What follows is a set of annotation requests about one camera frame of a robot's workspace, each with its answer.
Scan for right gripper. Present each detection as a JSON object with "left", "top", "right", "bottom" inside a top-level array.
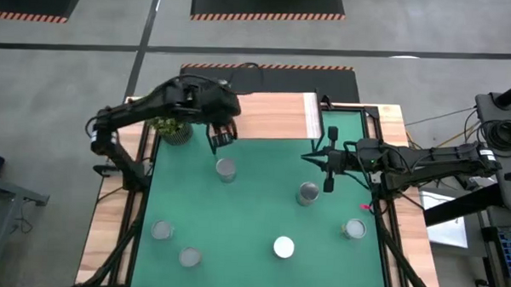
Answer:
[{"left": 300, "top": 125, "right": 375, "bottom": 194}]

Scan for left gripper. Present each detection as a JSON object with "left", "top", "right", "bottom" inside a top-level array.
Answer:
[{"left": 195, "top": 81, "right": 243, "bottom": 146}]

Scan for tomato label can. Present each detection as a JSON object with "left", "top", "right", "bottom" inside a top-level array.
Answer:
[{"left": 295, "top": 181, "right": 321, "bottom": 208}]

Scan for blue yellow label can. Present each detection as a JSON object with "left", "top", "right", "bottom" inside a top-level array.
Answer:
[{"left": 214, "top": 157, "right": 238, "bottom": 185}]

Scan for yellow green label can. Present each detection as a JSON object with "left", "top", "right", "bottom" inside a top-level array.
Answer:
[{"left": 340, "top": 217, "right": 369, "bottom": 241}]

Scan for peaches label can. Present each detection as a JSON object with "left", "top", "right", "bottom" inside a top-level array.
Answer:
[{"left": 272, "top": 235, "right": 296, "bottom": 261}]

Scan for orange red label can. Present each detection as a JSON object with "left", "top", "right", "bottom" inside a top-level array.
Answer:
[{"left": 178, "top": 245, "right": 204, "bottom": 269}]

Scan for wooden shelf black legs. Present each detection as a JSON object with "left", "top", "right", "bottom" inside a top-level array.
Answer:
[{"left": 205, "top": 89, "right": 328, "bottom": 159}]

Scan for potted plant striped pot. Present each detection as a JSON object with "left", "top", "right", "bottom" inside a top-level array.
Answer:
[{"left": 146, "top": 116, "right": 195, "bottom": 147}]

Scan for green table mat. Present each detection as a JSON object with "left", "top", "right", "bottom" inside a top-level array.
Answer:
[{"left": 129, "top": 103, "right": 393, "bottom": 287}]

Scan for silver-topped tin can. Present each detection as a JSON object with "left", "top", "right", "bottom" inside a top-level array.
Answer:
[{"left": 150, "top": 219, "right": 176, "bottom": 241}]

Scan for black power strip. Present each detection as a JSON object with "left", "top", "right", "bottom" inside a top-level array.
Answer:
[{"left": 452, "top": 174, "right": 479, "bottom": 192}]

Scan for white board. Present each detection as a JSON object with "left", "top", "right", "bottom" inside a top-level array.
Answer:
[{"left": 417, "top": 187, "right": 471, "bottom": 250}]

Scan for black diagonal bar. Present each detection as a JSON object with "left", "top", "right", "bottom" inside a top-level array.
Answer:
[{"left": 422, "top": 181, "right": 509, "bottom": 230}]

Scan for grey equipment stand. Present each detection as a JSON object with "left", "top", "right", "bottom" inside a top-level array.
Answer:
[{"left": 469, "top": 90, "right": 511, "bottom": 213}]

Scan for grey cable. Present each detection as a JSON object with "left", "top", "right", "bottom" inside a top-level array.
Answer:
[{"left": 405, "top": 105, "right": 476, "bottom": 129}]

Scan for yellow cable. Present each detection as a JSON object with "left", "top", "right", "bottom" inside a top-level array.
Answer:
[{"left": 436, "top": 119, "right": 479, "bottom": 151}]

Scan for coiled black cable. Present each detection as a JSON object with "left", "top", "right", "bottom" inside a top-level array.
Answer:
[{"left": 479, "top": 118, "right": 511, "bottom": 153}]

